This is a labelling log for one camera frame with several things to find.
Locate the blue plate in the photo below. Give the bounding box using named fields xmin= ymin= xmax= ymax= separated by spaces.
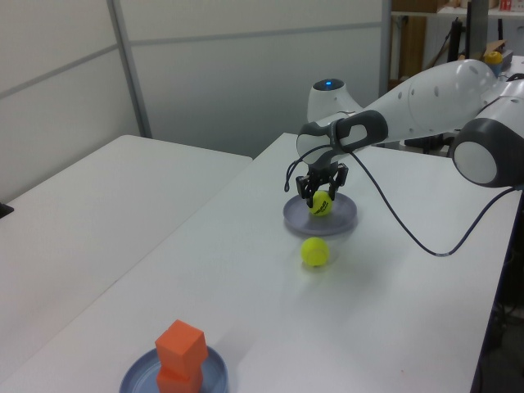
xmin=118 ymin=345 xmax=229 ymax=393

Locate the orange cube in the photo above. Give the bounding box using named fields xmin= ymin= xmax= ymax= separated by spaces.
xmin=156 ymin=362 xmax=204 ymax=393
xmin=155 ymin=319 xmax=209 ymax=376

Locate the grey partition post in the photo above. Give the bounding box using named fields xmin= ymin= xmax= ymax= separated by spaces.
xmin=378 ymin=0 xmax=395 ymax=97

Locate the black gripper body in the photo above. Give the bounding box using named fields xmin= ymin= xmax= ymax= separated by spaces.
xmin=306 ymin=160 xmax=341 ymax=186

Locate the blue cup with yellow lid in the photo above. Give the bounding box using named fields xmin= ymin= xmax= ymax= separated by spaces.
xmin=485 ymin=51 xmax=504 ymax=77

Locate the purple plate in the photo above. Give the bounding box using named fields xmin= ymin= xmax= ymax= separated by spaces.
xmin=282 ymin=192 xmax=359 ymax=237

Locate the dark monitor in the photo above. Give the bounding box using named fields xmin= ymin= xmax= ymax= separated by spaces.
xmin=465 ymin=0 xmax=490 ymax=62

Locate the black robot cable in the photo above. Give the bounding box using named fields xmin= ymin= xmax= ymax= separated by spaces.
xmin=282 ymin=142 xmax=524 ymax=258

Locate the plain yellow tennis ball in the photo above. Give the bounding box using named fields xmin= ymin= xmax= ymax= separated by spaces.
xmin=300 ymin=237 xmax=330 ymax=267

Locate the black control box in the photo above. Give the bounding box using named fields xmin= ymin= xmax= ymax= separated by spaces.
xmin=404 ymin=133 xmax=456 ymax=156

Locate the black monitor stand pole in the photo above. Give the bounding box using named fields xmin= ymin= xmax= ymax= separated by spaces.
xmin=447 ymin=18 xmax=464 ymax=62

